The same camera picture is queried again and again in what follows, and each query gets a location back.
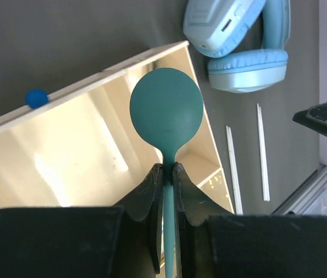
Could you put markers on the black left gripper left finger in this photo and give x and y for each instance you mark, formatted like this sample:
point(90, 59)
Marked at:
point(123, 240)

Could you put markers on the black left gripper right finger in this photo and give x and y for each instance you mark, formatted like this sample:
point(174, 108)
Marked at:
point(212, 242)

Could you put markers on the teal silicone spoon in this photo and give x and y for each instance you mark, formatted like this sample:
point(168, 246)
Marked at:
point(166, 109)

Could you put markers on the white chopstick inner right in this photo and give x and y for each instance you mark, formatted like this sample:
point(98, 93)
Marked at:
point(263, 157)

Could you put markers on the cream divided utensil box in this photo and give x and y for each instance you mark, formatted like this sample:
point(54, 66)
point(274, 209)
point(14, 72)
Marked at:
point(81, 149)

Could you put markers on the light blue headphones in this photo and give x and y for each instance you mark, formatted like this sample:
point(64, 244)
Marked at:
point(217, 28)

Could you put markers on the blue round box knob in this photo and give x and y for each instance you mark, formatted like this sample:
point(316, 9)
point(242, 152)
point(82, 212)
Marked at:
point(36, 98)

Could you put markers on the aluminium front rail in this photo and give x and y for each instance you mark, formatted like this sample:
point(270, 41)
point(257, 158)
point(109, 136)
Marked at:
point(309, 198)

